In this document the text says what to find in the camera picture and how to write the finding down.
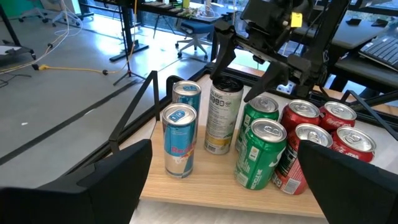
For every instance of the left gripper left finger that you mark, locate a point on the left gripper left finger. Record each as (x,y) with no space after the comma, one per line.
(93,199)

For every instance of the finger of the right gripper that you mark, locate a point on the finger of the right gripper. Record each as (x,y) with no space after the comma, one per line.
(225,46)
(273,74)

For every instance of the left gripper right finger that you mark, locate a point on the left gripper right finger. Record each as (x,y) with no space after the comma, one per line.
(351,193)

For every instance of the green Sprite can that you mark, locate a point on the green Sprite can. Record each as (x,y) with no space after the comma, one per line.
(258,155)
(256,109)

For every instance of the red Coca-Cola can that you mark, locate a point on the red Coca-Cola can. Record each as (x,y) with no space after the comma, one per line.
(298,115)
(354,143)
(289,168)
(337,116)

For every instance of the blue silver Red Bull can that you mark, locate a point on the blue silver Red Bull can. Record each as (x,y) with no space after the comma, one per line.
(178,146)
(188,93)

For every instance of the white Celsius can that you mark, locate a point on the white Celsius can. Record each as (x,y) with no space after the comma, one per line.
(222,124)

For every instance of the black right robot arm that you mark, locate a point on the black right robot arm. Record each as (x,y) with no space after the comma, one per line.
(329,31)

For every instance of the small yellow tag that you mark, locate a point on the small yellow tag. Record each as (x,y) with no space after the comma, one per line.
(296,19)

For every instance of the blue office chair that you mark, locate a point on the blue office chair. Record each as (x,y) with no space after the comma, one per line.
(196,29)

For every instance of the black cluttered long desk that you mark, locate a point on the black cluttered long desk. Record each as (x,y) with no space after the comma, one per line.
(174,11)

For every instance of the grey desk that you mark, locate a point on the grey desk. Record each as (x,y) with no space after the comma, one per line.
(348,34)

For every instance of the small black desk device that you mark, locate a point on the small black desk device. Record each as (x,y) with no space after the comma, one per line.
(354,21)
(379,22)

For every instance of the black desk foot bar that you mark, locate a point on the black desk foot bar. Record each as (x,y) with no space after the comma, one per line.
(129,53)

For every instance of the black tripod stand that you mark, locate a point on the black tripod stand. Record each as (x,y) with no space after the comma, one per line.
(130,74)

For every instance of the black keyboard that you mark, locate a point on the black keyboard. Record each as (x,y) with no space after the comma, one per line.
(384,49)

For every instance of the white glossy table sheet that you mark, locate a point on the white glossy table sheet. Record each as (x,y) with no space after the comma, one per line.
(217,216)

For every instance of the grey office chair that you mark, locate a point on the grey office chair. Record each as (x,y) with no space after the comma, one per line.
(62,14)

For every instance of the black stand with casters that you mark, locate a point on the black stand with casters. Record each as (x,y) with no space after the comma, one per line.
(15,49)

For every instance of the white metal bracket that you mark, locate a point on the white metal bracket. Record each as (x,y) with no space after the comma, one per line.
(287,87)

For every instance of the black aluminium table frame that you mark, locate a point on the black aluminium table frame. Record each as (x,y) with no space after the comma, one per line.
(248,77)

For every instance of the wooden shelf black metal frame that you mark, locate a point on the wooden shelf black metal frame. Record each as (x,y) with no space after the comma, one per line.
(211,183)

